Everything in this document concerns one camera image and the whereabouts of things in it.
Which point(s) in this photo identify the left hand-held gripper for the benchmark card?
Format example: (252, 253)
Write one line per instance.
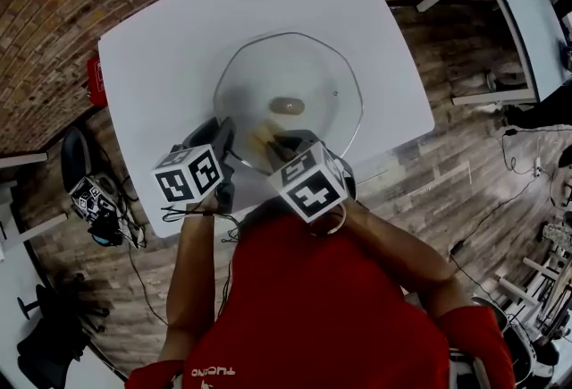
(205, 172)

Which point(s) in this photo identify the grey chair frame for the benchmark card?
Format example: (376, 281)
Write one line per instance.
(465, 369)

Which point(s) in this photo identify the person's right forearm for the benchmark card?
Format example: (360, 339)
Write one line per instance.
(402, 253)

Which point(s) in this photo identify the red shirt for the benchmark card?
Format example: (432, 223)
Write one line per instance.
(313, 311)

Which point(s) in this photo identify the black curved case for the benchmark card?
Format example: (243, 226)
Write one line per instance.
(71, 159)

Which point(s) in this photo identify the person's left forearm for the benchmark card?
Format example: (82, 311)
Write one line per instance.
(192, 280)

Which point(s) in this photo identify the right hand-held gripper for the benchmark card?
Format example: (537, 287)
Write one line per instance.
(313, 190)

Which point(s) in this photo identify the white metal rack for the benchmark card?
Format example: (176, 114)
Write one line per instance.
(536, 266)

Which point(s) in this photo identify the large white desk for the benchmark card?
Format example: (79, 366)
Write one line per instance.
(13, 275)

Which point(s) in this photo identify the black office chair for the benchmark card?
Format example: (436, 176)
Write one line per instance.
(49, 347)

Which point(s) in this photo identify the red flat box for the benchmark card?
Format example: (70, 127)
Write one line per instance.
(96, 83)

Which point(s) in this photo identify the white power strip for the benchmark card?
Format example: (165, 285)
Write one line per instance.
(538, 168)

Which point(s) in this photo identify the pile of spare grippers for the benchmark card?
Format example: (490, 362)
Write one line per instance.
(89, 195)

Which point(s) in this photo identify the clear glass lid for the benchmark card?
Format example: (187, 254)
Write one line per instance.
(290, 65)

